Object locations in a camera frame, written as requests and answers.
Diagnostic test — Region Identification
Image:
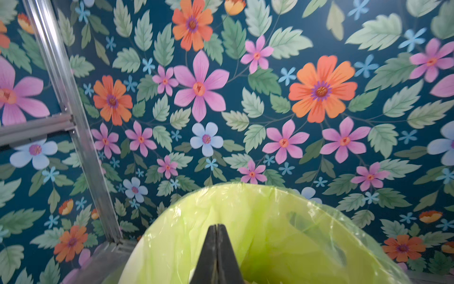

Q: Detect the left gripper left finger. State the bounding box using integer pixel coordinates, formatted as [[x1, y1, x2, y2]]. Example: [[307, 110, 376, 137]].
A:
[[190, 225, 218, 284]]

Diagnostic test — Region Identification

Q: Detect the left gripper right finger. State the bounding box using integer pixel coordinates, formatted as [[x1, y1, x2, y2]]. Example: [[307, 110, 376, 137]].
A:
[[215, 224, 245, 284]]

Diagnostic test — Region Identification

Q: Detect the yellow-green bin liner bag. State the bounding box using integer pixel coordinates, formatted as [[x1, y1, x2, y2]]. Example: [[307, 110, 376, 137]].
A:
[[119, 183, 410, 284]]

